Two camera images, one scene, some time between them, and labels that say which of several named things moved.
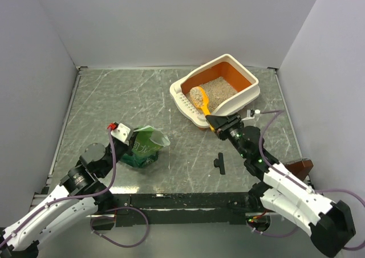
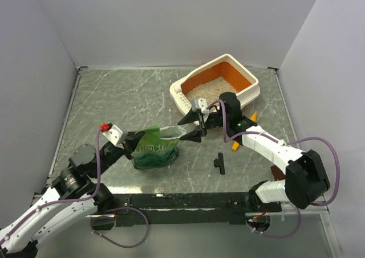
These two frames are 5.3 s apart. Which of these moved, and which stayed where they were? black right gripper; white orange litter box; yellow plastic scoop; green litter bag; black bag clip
Moved: yellow plastic scoop; black right gripper; green litter bag
Stayed: white orange litter box; black bag clip
